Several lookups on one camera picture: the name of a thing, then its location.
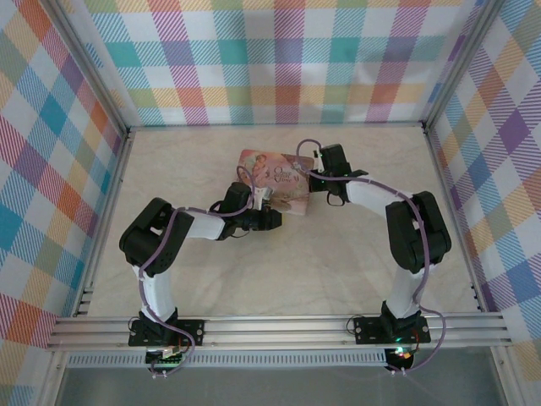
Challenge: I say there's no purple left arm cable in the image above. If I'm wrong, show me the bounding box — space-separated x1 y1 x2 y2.
137 165 257 377

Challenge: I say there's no aluminium frame post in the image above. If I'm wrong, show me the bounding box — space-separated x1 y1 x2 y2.
49 0 131 133
422 0 500 130

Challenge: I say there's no grey slotted cable duct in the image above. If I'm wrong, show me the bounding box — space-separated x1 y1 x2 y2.
66 353 389 369

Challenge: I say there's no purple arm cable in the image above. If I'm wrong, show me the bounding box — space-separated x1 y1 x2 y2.
294 138 448 376
137 165 257 377

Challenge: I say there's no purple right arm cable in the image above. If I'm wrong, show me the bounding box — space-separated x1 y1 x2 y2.
294 138 448 376

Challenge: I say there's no thin black wire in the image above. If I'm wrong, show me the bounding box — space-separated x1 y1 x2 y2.
209 200 251 241
327 185 348 209

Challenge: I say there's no thin black left wire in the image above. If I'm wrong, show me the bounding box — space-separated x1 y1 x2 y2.
209 200 251 241

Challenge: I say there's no black left mount plate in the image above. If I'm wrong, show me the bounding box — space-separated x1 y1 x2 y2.
128 319 207 347

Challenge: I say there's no right controller circuit board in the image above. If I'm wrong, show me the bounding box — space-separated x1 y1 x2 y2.
383 345 418 371

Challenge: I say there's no thin aluminium rear rail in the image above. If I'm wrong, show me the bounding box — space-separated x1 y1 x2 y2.
126 121 428 130

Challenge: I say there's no black right mount plate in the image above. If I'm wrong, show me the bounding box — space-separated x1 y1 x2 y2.
353 315 432 344

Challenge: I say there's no pink decorated tin box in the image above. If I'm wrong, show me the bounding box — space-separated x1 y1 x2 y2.
235 148 316 217

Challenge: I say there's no black mount plate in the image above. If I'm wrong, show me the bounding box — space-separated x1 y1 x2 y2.
128 319 207 347
353 315 432 344

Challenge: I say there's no aluminium side rail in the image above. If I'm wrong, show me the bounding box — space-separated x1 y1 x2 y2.
421 125 486 315
72 127 133 319

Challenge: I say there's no long aluminium base rail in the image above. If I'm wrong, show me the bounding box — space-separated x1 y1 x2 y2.
46 315 515 352

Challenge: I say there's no thin black right wire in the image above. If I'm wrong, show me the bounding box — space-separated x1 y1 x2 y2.
327 185 348 209

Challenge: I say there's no left controller circuit board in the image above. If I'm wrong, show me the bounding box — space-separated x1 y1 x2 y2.
145 345 189 374

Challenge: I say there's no controller circuit board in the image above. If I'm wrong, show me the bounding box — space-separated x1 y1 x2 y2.
145 345 189 374
383 345 418 371

